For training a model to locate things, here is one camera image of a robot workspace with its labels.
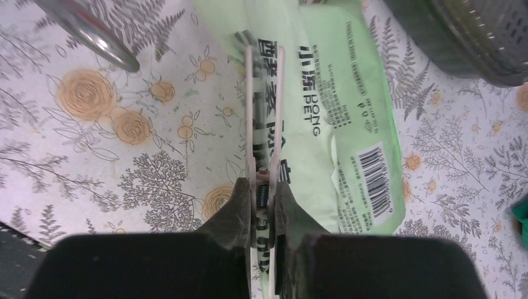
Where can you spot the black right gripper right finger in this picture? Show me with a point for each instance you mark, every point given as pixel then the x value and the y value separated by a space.
pixel 307 259

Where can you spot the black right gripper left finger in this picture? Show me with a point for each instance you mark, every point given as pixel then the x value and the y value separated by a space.
pixel 227 237

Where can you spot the green cat litter bag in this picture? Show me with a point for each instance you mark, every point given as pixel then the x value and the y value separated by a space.
pixel 324 77

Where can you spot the metal litter scoop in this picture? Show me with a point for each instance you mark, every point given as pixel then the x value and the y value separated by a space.
pixel 81 24

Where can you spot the grey plastic litter box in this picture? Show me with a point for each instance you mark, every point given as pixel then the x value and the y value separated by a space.
pixel 470 39

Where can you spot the floral patterned mat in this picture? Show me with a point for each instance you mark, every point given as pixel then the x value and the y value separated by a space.
pixel 89 148

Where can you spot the crumpled green garment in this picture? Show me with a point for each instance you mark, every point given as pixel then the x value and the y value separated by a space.
pixel 519 212

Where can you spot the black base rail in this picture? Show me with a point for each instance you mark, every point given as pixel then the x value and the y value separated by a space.
pixel 21 257

